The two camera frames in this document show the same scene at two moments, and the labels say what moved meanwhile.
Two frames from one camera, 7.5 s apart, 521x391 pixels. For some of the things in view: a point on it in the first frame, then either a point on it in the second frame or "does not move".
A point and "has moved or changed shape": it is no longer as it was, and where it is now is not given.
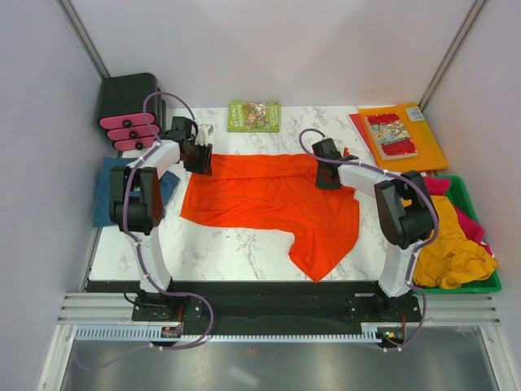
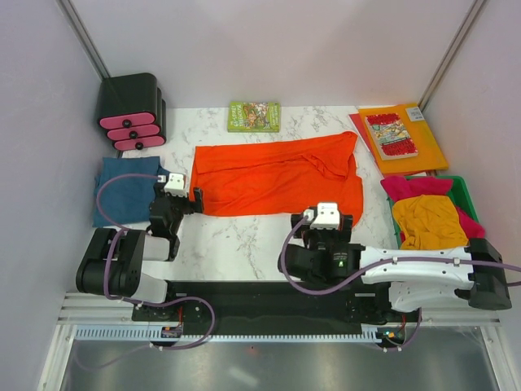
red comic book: (391, 136) does not move
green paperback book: (253, 116) does not move
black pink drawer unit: (121, 110) does not move
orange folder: (429, 156) does not move
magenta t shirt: (470, 229) does not move
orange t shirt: (278, 190) has moved or changed shape
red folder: (356, 119) does not move
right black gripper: (321, 184) to (344, 235)
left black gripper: (205, 165) to (190, 206)
